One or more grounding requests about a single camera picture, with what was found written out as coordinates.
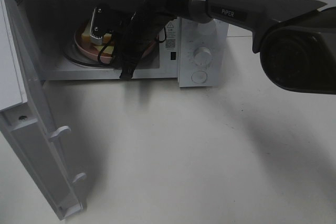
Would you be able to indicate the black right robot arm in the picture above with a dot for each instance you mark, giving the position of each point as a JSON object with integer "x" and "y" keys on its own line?
{"x": 294, "y": 38}

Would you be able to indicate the white microwave oven body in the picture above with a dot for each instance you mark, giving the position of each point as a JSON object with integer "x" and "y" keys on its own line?
{"x": 52, "y": 37}

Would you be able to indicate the upper white power knob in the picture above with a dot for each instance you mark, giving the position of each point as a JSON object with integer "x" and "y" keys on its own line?
{"x": 206, "y": 29}

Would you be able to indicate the white microwave door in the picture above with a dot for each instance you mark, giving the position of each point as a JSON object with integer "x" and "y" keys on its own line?
{"x": 26, "y": 120}

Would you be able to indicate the white warning label sticker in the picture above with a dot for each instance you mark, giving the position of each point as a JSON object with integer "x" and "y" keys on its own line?
{"x": 170, "y": 35}

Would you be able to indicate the round door release button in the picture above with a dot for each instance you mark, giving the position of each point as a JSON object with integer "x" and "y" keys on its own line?
{"x": 199, "y": 77}

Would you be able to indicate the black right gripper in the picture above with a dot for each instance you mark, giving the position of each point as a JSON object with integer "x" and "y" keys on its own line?
{"x": 148, "y": 20}

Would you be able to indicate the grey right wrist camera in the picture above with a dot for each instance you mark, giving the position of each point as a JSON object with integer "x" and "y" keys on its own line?
{"x": 103, "y": 20}

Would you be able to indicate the pink round plate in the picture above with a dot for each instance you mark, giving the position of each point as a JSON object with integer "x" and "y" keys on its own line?
{"x": 87, "y": 49}

